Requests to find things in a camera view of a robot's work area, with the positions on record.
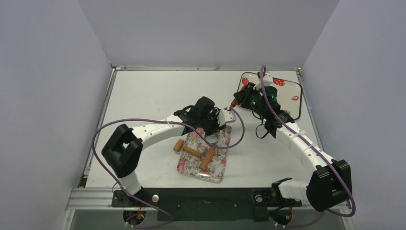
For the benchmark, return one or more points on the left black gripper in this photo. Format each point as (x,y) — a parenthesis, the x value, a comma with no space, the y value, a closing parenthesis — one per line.
(216,127)

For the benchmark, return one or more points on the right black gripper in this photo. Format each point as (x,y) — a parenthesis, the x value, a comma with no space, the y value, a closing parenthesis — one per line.
(242,96)

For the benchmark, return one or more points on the floral pattern tray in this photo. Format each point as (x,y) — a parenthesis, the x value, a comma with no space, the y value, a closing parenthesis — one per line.
(199,160)

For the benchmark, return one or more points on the metal spatula wooden handle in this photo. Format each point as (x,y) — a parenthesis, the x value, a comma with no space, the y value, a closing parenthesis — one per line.
(234,103)

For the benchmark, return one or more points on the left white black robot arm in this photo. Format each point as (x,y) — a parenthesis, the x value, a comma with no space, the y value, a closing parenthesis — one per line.
(123,149)

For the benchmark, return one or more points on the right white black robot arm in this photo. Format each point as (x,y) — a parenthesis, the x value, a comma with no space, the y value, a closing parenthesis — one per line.
(330,182)

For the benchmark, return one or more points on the strawberry pattern tray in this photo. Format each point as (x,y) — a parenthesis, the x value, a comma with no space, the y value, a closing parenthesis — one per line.
(289,94)

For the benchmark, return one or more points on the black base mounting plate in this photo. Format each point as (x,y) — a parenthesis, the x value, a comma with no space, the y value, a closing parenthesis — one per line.
(256,214)

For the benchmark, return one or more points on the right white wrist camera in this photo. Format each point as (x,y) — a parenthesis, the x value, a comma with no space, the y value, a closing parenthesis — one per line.
(266,79)

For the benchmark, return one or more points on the aluminium front rail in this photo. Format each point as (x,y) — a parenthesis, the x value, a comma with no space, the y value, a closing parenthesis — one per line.
(95,198)

